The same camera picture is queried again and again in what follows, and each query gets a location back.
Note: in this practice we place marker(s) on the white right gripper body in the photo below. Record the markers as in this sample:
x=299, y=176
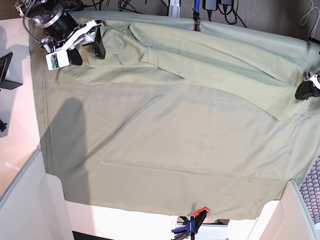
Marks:
x=84, y=34

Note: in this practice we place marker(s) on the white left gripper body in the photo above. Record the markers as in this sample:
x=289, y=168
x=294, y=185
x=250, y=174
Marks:
x=314, y=77

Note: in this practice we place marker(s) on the light green T-shirt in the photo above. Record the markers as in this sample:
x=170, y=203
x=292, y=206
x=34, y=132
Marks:
x=263, y=70

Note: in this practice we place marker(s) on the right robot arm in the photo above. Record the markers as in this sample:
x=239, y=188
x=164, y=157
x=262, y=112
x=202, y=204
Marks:
x=62, y=33

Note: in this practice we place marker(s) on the aluminium table leg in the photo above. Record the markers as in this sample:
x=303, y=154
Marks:
x=174, y=7

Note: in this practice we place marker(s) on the light green table cloth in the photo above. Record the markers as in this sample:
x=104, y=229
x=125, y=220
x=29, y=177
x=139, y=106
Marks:
x=168, y=149

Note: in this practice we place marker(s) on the black power adapters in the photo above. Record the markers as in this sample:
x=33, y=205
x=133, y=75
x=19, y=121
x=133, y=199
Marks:
x=213, y=5

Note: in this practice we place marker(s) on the blue and orange clamp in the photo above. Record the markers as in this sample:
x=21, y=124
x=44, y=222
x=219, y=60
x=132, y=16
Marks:
x=191, y=226

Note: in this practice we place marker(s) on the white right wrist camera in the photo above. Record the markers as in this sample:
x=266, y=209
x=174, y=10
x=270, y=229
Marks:
x=57, y=60

